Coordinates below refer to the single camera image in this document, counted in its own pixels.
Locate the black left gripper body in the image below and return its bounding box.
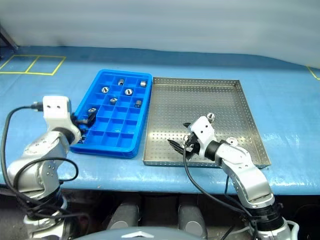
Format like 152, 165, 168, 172
70, 112, 89, 134

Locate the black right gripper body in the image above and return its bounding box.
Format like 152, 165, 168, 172
183, 130, 201, 161

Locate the perforated steel tray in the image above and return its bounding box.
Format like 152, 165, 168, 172
142, 76, 273, 170

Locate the blue compartment tray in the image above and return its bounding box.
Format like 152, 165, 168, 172
69, 69, 154, 160

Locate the dark grey rounded shape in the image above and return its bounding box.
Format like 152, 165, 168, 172
177, 202, 209, 239
106, 201, 141, 233

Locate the yellow tape double square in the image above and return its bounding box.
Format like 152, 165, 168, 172
0, 54, 67, 77

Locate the grey robot torso cover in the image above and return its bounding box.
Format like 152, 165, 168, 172
81, 225, 210, 240

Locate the yellow tape corner marking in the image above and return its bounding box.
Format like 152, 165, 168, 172
306, 65, 320, 81

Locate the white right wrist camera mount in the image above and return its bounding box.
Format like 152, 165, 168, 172
188, 115, 217, 161

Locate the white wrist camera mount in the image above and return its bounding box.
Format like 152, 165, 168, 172
42, 95, 83, 146
188, 115, 217, 161

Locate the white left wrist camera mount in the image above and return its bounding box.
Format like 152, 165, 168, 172
42, 95, 83, 146

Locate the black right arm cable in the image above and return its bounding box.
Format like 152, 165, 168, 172
182, 146, 262, 240

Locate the dark metal frame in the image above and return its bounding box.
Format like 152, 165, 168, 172
0, 24, 20, 55

